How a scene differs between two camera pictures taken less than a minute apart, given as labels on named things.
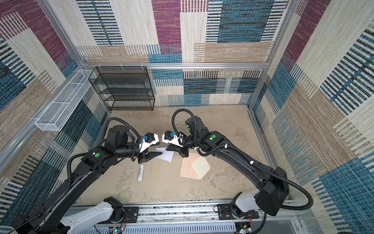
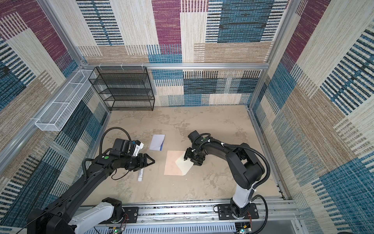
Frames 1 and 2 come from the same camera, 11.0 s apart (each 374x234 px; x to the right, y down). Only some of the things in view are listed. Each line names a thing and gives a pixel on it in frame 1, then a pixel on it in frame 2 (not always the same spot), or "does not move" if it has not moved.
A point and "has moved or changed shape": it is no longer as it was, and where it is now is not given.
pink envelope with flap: [194, 166] → [175, 164]
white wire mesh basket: [57, 114] does not move
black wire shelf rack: [123, 88] does not move
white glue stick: [140, 173] does not move
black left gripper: [150, 155] → [141, 164]
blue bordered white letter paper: [166, 155] has moved or changed shape
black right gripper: [184, 153] → [188, 154]
